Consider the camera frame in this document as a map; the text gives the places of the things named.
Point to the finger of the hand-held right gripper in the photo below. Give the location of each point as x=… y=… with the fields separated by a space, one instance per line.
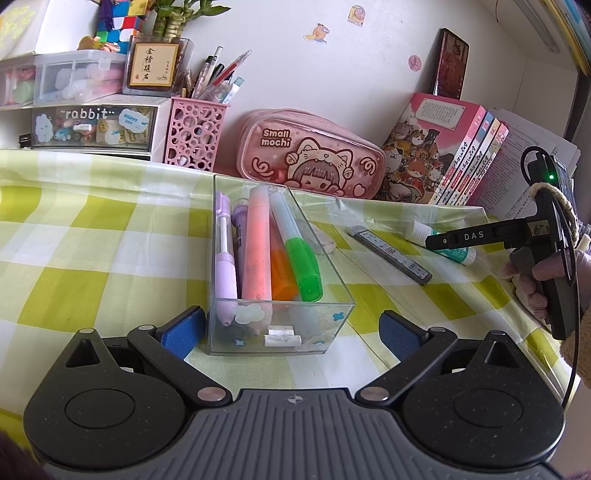
x=457 y=240

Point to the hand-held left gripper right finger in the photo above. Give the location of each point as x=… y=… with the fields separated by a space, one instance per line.
x=401 y=336

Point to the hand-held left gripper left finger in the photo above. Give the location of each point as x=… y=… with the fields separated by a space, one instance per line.
x=182 y=332

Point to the white and teal glue stick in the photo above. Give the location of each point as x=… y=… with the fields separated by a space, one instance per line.
x=420 y=230

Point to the purple mechanical pencil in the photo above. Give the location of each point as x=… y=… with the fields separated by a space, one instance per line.
x=225 y=267

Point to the grey marker with black cap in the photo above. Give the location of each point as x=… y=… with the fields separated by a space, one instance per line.
x=240 y=263

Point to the clear plastic pen tray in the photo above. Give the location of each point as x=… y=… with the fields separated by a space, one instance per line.
x=277 y=277

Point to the pink pen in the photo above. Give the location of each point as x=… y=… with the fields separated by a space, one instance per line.
x=256 y=244

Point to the orange and pink highlighter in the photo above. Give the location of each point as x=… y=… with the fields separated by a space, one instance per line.
x=282 y=274

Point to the green highlighter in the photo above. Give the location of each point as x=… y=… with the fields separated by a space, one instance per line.
x=302 y=263

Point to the person's right hand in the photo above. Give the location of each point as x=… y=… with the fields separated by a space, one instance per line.
x=531 y=295

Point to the grey pencil lead case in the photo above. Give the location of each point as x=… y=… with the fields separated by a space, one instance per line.
x=392 y=254

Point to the pink boxed book set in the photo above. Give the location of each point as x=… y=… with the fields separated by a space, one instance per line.
x=425 y=152

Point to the white printed paper stack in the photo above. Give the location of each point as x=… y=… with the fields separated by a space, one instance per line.
x=517 y=152

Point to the small white eraser piece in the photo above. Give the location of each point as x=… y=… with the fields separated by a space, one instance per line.
x=282 y=340
x=280 y=330

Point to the green checked tablecloth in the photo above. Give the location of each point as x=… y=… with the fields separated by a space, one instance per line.
x=92 y=240

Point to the pink cartoon pencil case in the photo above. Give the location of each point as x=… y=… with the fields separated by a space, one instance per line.
x=309 y=154

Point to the pink perforated pen holder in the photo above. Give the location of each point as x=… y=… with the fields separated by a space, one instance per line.
x=194 y=134

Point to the white desktop drawer organizer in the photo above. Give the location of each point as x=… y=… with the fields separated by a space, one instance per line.
x=87 y=127

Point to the bunch of pens in holder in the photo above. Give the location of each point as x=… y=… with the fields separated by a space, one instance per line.
x=214 y=78

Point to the lucky bamboo in glass vase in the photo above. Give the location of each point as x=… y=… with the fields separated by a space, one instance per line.
x=154 y=64

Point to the clear plastic storage drawer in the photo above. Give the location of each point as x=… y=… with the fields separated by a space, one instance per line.
x=18 y=85
x=78 y=76

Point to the small orange toy figure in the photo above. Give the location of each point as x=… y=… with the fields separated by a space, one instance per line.
x=98 y=44

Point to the colourful puzzle cube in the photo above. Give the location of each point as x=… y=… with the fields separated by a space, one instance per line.
x=122 y=21

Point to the purple tassel charm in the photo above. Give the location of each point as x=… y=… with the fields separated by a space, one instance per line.
x=107 y=14

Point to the white cardboard box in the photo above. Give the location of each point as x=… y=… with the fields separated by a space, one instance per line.
x=41 y=25

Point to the round pink wall sticker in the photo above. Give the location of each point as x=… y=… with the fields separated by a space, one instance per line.
x=414 y=62

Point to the round yellow wall sticker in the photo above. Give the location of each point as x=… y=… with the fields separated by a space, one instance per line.
x=356 y=14

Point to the orange duck wall sticker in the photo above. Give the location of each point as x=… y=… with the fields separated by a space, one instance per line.
x=317 y=33

